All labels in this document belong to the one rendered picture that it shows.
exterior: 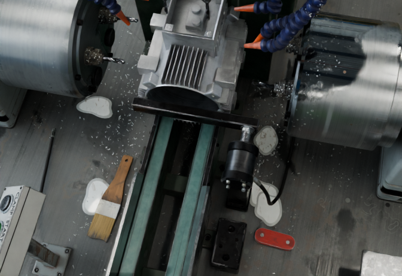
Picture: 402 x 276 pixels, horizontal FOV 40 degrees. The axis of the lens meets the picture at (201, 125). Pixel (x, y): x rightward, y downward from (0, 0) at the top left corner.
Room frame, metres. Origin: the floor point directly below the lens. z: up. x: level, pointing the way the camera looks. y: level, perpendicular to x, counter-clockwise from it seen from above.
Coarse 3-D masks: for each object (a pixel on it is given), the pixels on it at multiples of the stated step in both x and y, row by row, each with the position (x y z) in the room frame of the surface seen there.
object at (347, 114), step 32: (320, 32) 0.53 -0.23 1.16; (352, 32) 0.53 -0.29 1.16; (384, 32) 0.52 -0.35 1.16; (320, 64) 0.47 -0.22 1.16; (352, 64) 0.46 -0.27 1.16; (384, 64) 0.45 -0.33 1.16; (288, 96) 0.46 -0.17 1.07; (320, 96) 0.42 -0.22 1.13; (352, 96) 0.41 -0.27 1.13; (384, 96) 0.40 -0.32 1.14; (288, 128) 0.41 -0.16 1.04; (320, 128) 0.39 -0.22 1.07; (352, 128) 0.38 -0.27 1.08; (384, 128) 0.36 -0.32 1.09
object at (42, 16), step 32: (0, 0) 0.69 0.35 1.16; (32, 0) 0.68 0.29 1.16; (64, 0) 0.67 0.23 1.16; (0, 32) 0.64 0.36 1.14; (32, 32) 0.62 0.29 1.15; (64, 32) 0.61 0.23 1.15; (96, 32) 0.67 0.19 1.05; (0, 64) 0.60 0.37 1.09; (32, 64) 0.58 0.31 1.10; (64, 64) 0.57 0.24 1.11; (96, 64) 0.59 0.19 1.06
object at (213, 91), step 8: (168, 0) 0.71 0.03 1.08; (232, 8) 0.66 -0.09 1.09; (232, 16) 0.64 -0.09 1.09; (152, 72) 0.54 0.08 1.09; (144, 80) 0.53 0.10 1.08; (152, 80) 0.52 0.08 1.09; (208, 88) 0.49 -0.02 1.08; (216, 88) 0.49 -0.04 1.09; (208, 96) 0.48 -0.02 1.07; (216, 96) 0.48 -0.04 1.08
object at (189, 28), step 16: (176, 0) 0.68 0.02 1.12; (192, 0) 0.67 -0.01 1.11; (224, 0) 0.65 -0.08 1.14; (176, 16) 0.64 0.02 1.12; (192, 16) 0.63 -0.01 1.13; (224, 16) 0.63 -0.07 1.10; (176, 32) 0.58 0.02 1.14; (192, 32) 0.60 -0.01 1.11; (192, 48) 0.57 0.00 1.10; (208, 48) 0.56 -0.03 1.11
